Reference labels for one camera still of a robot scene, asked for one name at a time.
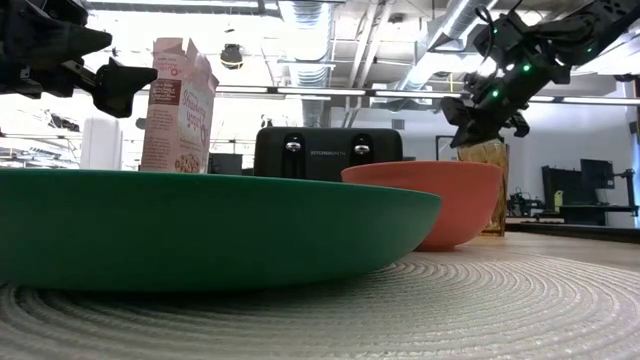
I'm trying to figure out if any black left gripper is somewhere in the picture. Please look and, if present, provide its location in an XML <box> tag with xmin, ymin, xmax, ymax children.
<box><xmin>0</xmin><ymin>0</ymin><xmax>159</xmax><ymax>120</ymax></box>

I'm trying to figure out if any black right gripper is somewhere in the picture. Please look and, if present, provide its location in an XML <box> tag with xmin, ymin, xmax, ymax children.
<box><xmin>439</xmin><ymin>47</ymin><xmax>572</xmax><ymax>149</ymax></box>

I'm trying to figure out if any amber drinking glass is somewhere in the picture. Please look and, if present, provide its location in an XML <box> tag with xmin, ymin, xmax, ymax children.
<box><xmin>456</xmin><ymin>138</ymin><xmax>511</xmax><ymax>237</ymax></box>

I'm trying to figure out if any pink cereal box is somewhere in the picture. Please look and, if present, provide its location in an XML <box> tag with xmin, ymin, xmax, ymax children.
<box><xmin>139</xmin><ymin>37</ymin><xmax>220</xmax><ymax>175</ymax></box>

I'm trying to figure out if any orange bowl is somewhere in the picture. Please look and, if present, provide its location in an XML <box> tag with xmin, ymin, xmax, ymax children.
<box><xmin>340</xmin><ymin>160</ymin><xmax>504</xmax><ymax>252</ymax></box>

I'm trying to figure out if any black desk with monitors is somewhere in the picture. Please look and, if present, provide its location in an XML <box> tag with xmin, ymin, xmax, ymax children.
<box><xmin>541</xmin><ymin>158</ymin><xmax>640</xmax><ymax>227</ymax></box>

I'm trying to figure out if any black ceiling dome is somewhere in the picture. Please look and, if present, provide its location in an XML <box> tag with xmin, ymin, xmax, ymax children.
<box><xmin>219</xmin><ymin>43</ymin><xmax>245</xmax><ymax>71</ymax></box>

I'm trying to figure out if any black four-slot toaster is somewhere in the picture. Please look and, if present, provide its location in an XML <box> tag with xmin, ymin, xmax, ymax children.
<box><xmin>253</xmin><ymin>126</ymin><xmax>404</xmax><ymax>183</ymax></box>

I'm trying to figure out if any green plate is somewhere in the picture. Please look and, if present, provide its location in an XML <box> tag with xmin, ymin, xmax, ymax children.
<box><xmin>0</xmin><ymin>168</ymin><xmax>443</xmax><ymax>294</ymax></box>

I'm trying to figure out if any white woven round placemat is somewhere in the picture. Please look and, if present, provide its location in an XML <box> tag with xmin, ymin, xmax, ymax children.
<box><xmin>0</xmin><ymin>252</ymin><xmax>640</xmax><ymax>360</ymax></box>

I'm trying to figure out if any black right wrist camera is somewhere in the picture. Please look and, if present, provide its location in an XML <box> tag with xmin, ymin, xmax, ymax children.
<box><xmin>473</xmin><ymin>5</ymin><xmax>532</xmax><ymax>57</ymax></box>

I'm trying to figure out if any black aluminium table frame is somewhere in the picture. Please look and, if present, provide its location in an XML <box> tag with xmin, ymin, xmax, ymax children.
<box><xmin>504</xmin><ymin>221</ymin><xmax>640</xmax><ymax>245</ymax></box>

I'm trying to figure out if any silver ventilation duct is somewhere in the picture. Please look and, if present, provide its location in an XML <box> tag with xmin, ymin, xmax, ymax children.
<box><xmin>292</xmin><ymin>0</ymin><xmax>334</xmax><ymax>129</ymax></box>

